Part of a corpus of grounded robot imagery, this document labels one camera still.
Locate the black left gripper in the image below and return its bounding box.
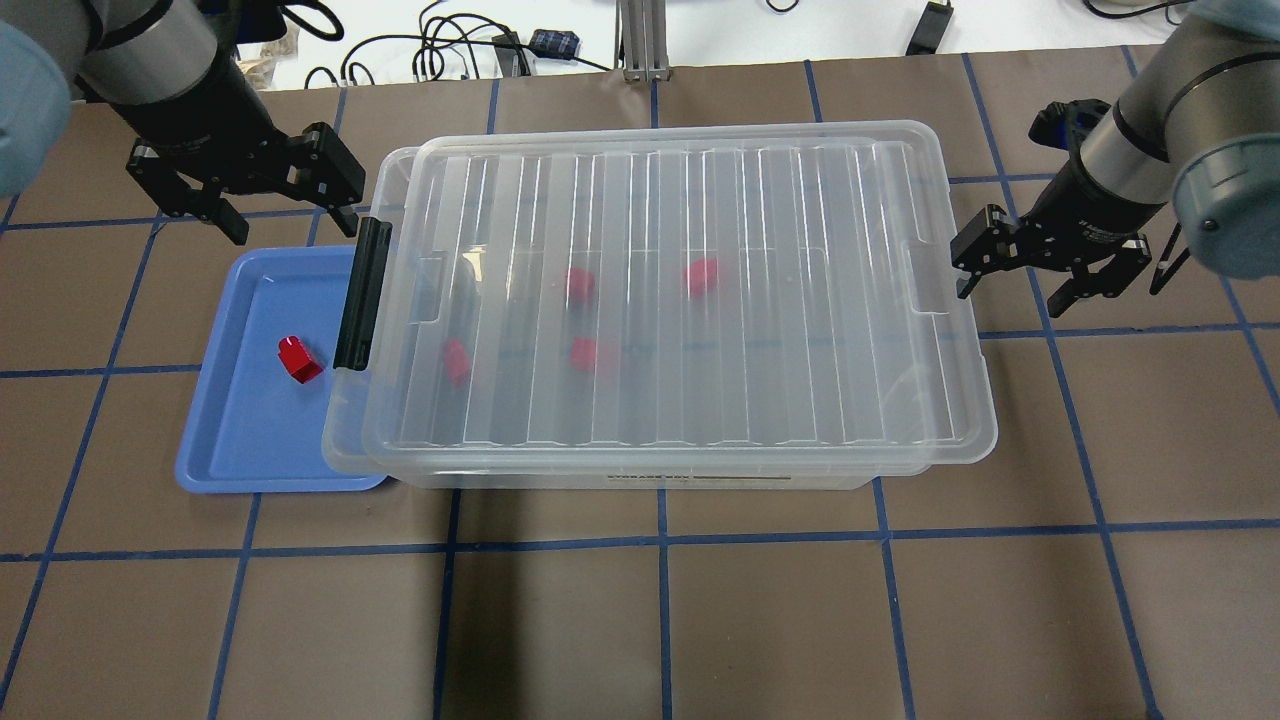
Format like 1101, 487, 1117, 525
125, 122, 367, 247

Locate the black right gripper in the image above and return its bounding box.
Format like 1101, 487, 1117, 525
951, 176, 1153, 318

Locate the red block with stud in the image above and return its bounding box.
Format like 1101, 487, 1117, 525
442, 337, 472, 388
564, 266, 596, 307
276, 334, 323, 384

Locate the clear plastic box lid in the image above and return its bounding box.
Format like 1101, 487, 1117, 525
360, 120, 998, 477

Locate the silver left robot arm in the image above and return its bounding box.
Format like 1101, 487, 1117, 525
1, 1, 366, 245

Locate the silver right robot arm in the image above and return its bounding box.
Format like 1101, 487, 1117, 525
950, 1, 1279, 318

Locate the blue plastic tray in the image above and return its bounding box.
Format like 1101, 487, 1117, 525
175, 245, 383, 495

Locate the clear plastic storage box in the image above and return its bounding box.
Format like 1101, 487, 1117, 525
320, 140, 986, 491

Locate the red block hollow side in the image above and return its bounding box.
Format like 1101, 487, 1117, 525
570, 336, 602, 374

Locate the red block under lid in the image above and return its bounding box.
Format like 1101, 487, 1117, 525
682, 258, 719, 299

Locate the black power adapter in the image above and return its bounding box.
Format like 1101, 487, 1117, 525
904, 1, 954, 56

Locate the blue usb hub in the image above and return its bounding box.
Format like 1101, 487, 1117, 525
527, 28, 581, 61

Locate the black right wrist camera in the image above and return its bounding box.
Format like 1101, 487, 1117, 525
1027, 97, 1110, 152

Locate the aluminium frame post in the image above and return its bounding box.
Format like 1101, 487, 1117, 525
614, 0, 671, 85

